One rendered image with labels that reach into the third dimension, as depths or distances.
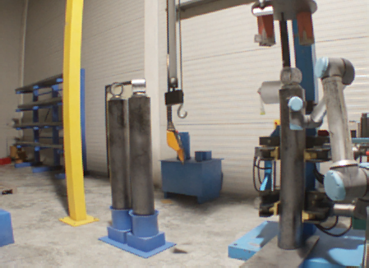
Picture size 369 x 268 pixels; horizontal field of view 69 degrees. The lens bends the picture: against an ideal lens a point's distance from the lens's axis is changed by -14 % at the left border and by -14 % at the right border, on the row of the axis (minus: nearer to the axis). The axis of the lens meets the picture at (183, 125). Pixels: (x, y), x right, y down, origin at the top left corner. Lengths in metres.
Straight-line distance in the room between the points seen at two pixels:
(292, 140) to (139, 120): 1.34
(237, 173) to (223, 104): 1.15
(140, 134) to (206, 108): 2.65
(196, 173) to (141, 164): 1.88
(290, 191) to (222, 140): 2.84
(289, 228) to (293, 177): 0.42
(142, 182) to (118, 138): 0.51
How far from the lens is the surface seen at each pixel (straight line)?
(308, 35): 2.67
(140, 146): 2.82
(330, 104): 1.59
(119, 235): 3.22
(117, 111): 3.05
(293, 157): 2.45
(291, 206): 2.53
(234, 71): 5.07
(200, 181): 4.58
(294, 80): 2.50
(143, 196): 2.89
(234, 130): 5.03
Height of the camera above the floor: 1.23
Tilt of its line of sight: 1 degrees down
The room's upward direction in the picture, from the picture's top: 2 degrees counter-clockwise
